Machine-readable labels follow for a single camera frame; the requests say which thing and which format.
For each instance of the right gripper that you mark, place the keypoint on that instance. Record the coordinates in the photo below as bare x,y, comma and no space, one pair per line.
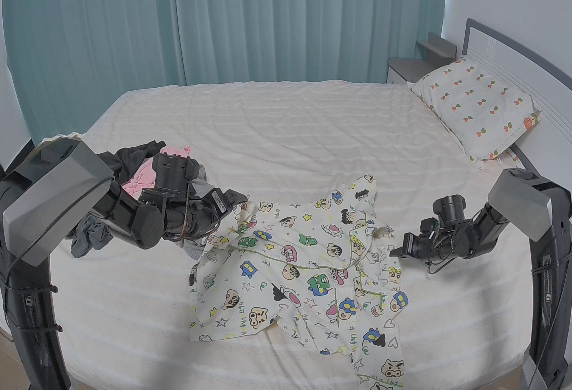
418,247

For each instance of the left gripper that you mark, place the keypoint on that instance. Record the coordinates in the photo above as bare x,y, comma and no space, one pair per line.
210,218

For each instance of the white printed pyjama top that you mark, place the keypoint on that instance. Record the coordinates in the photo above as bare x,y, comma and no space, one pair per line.
290,272

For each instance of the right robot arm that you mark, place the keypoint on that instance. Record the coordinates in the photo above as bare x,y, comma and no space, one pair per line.
520,205

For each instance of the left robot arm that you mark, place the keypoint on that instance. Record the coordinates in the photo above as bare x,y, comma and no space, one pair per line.
58,200

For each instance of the light grey garment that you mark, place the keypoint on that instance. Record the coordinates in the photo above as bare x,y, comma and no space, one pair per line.
196,250

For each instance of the pink garment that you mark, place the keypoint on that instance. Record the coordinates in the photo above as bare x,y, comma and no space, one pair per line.
143,176

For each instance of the black garment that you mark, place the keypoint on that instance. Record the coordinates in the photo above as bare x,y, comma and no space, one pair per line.
129,158

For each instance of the bed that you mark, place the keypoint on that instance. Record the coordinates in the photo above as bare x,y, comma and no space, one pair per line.
290,133

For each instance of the dark grey garment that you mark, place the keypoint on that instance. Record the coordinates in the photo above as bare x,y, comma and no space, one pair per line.
89,240

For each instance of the white printed pillow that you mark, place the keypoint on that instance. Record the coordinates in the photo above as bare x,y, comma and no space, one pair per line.
478,106

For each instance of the grey bedside table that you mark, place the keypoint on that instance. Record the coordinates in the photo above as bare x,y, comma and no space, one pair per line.
409,68

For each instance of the blue-green curtain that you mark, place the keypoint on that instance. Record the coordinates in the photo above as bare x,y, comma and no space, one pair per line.
89,21
313,3

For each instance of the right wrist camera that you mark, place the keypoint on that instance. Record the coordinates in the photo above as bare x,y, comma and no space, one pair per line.
429,227

